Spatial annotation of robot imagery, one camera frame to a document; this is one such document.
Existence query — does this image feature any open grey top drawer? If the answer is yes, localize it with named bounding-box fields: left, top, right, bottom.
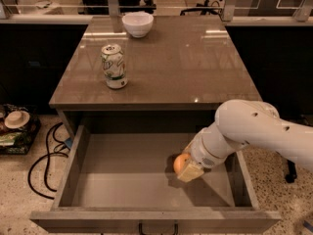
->
left=30, top=126, right=281, bottom=235

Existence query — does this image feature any beige hat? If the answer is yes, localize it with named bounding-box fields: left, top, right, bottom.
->
left=4, top=111, right=30, bottom=129

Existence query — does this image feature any green white soda can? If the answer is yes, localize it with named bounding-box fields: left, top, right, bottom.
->
left=101, top=44, right=128, bottom=89

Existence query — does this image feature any orange fruit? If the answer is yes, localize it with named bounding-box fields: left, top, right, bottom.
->
left=173, top=153, right=191, bottom=174

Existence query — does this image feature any black floor cable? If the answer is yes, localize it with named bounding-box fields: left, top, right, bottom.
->
left=26, top=122, right=70, bottom=201

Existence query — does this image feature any dark box of items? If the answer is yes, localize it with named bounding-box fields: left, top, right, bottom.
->
left=0, top=104, right=41, bottom=155

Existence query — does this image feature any grey counter cabinet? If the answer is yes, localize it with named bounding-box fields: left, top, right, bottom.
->
left=50, top=16, right=260, bottom=134

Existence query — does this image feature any white bowl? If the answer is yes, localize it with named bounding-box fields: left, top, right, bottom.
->
left=122, top=12, right=154, bottom=38

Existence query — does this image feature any black drawer handle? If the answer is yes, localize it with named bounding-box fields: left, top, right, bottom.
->
left=138, top=222, right=179, bottom=235

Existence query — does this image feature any black stand leg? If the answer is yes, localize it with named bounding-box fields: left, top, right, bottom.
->
left=285, top=161, right=297, bottom=183

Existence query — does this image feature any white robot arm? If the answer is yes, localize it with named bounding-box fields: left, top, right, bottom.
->
left=173, top=100, right=313, bottom=182

